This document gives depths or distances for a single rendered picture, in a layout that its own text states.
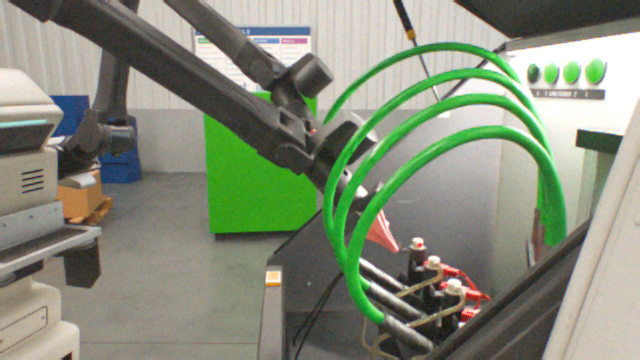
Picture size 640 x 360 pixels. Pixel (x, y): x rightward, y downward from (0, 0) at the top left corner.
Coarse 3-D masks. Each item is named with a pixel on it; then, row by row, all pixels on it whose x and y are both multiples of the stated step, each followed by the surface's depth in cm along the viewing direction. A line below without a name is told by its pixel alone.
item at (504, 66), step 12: (420, 48) 74; (432, 48) 74; (444, 48) 73; (456, 48) 72; (468, 48) 72; (480, 48) 72; (384, 60) 76; (396, 60) 76; (492, 60) 71; (504, 60) 71; (372, 72) 77; (504, 72) 71; (516, 72) 71; (360, 84) 78; (348, 96) 80; (336, 108) 80; (324, 120) 82; (540, 180) 73; (540, 192) 73
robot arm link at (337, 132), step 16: (320, 128) 71; (336, 128) 67; (352, 128) 67; (288, 144) 66; (320, 144) 68; (336, 144) 69; (368, 144) 68; (288, 160) 68; (304, 160) 68; (352, 160) 70
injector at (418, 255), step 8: (424, 248) 73; (408, 256) 74; (416, 256) 72; (424, 256) 73; (408, 264) 74; (408, 272) 74; (416, 272) 73; (400, 280) 74; (408, 280) 74; (416, 280) 73
